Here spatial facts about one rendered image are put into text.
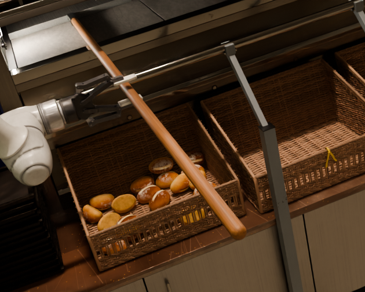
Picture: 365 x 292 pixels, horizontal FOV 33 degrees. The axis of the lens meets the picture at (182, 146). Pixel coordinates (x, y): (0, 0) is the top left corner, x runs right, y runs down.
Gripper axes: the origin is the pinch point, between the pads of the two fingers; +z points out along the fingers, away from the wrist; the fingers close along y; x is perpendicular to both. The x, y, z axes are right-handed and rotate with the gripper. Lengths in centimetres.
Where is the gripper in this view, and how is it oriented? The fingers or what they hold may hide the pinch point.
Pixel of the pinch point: (128, 89)
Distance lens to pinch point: 180.7
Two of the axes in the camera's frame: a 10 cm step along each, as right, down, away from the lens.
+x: 3.1, 4.0, -8.6
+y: 2.2, 8.5, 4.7
